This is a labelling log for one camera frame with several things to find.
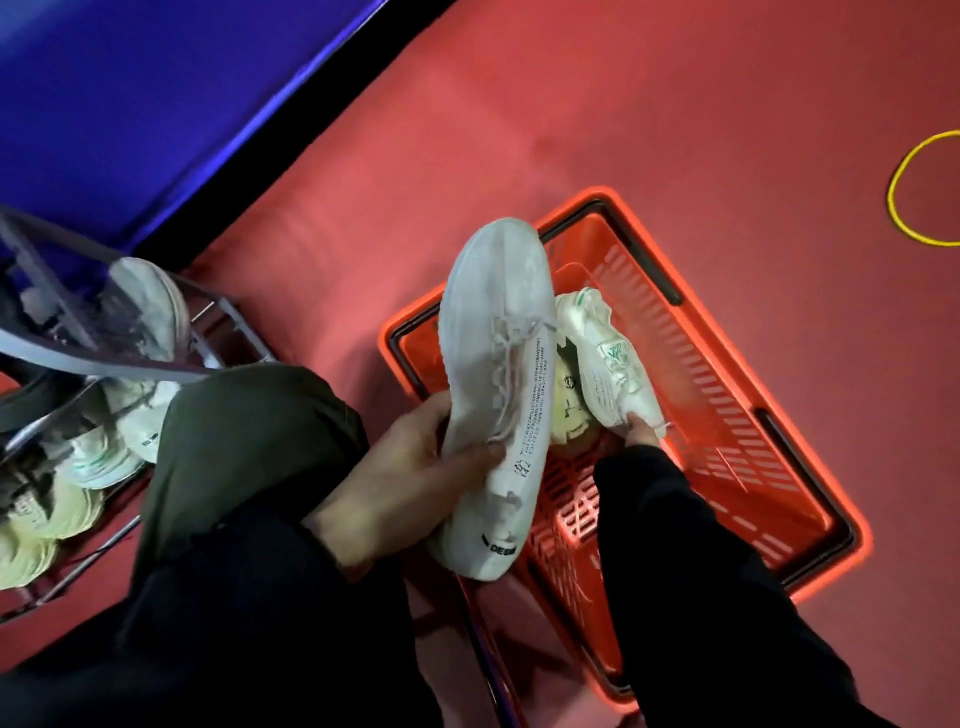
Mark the dark blue rod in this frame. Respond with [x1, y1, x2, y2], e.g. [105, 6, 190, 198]
[459, 581, 530, 728]

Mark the person's olive trouser leg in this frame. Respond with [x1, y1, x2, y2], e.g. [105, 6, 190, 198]
[130, 363, 370, 590]

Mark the person's left hand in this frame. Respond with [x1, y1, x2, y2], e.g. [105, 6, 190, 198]
[303, 390, 507, 579]

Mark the red plastic shopping basket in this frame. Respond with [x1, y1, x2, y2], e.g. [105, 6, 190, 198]
[378, 186, 876, 715]

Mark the person's right hand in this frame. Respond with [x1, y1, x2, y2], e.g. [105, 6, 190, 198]
[621, 411, 664, 450]

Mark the yellow cord loop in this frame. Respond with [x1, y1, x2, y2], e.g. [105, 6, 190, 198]
[886, 130, 960, 249]

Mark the blue panel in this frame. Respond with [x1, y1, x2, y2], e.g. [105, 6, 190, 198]
[0, 0, 393, 252]

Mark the white sneaker green logo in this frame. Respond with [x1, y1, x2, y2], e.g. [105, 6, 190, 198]
[555, 288, 669, 441]

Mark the person's right forearm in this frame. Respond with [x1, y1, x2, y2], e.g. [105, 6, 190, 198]
[591, 444, 897, 728]

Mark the white sneaker green stripe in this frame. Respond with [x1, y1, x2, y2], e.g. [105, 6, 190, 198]
[54, 423, 147, 492]

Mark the grey metal shoe rack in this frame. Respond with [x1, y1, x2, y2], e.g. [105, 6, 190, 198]
[0, 205, 280, 627]

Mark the pale yellow sneaker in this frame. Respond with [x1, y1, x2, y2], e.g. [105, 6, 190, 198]
[3, 471, 107, 543]
[549, 341, 603, 455]
[0, 528, 63, 592]

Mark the white worn sneaker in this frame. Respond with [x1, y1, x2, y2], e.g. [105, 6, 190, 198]
[97, 257, 193, 365]

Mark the white lace-up sneaker black print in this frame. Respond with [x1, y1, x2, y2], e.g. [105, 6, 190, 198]
[429, 217, 561, 583]

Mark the person's left forearm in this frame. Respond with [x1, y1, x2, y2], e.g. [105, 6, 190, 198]
[0, 504, 445, 728]

